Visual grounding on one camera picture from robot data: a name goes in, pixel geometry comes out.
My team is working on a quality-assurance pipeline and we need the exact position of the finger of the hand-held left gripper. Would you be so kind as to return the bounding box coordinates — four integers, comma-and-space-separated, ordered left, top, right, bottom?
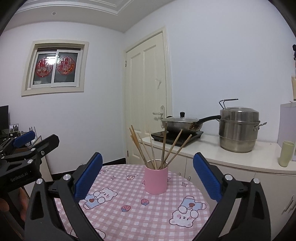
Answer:
3, 134, 60, 163
0, 130, 37, 156

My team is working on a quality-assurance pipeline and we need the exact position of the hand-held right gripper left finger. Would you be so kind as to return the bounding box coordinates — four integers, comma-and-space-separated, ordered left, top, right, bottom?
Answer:
24, 152, 103, 241

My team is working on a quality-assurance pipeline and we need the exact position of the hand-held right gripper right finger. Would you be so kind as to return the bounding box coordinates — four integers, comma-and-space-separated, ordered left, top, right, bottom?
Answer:
193, 152, 271, 241

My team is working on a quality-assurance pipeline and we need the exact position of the pink chopstick holder cup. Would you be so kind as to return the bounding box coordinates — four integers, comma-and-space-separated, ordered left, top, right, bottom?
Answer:
144, 159, 168, 195

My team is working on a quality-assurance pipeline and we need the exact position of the bunch of wooden chopsticks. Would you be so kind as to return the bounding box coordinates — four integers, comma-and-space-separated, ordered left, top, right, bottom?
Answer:
129, 120, 192, 170

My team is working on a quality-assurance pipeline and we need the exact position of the person's left hand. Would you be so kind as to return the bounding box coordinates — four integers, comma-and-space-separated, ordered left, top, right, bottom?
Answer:
0, 187, 30, 214

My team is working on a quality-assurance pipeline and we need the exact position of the metal dish rack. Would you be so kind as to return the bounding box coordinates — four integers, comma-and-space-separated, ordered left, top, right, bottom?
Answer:
21, 126, 43, 149

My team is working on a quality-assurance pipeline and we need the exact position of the black monitor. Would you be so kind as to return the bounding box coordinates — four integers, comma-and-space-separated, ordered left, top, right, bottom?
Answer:
0, 105, 9, 130

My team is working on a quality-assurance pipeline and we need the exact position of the white kitchen cabinet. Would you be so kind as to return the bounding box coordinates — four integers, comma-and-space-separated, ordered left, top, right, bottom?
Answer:
140, 134, 296, 241

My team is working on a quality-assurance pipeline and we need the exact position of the black induction cooktop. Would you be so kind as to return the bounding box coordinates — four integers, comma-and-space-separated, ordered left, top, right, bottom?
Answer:
150, 130, 204, 146

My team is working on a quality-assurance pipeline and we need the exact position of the white framed window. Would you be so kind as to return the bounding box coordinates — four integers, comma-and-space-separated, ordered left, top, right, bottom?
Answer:
21, 40, 89, 96

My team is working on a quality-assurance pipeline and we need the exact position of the steel steamer pot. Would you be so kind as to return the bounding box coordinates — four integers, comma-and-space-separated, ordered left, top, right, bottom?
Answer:
218, 107, 267, 153

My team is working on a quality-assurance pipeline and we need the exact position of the steel wok with lid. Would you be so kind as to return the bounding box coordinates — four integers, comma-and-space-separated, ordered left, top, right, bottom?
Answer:
161, 115, 222, 133

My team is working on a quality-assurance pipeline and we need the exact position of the glass wok lid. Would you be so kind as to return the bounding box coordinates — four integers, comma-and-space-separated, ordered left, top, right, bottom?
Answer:
162, 112, 199, 123

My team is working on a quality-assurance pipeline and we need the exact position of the pink checked tablecloth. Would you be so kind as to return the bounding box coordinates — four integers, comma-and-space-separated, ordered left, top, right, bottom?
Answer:
53, 164, 210, 241

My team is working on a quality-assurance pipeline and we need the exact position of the red round window decal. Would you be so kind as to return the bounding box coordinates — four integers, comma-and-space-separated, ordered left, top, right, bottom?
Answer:
36, 58, 52, 78
57, 57, 75, 75

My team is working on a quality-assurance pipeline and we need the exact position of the pale green cup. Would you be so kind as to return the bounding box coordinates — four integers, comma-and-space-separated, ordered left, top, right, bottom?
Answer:
279, 141, 295, 167

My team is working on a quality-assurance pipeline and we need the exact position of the cream panel door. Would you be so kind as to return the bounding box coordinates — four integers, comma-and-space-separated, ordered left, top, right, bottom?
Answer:
124, 27, 173, 165

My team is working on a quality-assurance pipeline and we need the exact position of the silver door handle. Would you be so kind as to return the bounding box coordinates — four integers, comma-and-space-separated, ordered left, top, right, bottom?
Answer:
153, 105, 166, 128

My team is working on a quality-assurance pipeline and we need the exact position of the silver cabinet handle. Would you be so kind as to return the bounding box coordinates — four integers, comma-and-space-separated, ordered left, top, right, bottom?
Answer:
281, 197, 294, 215

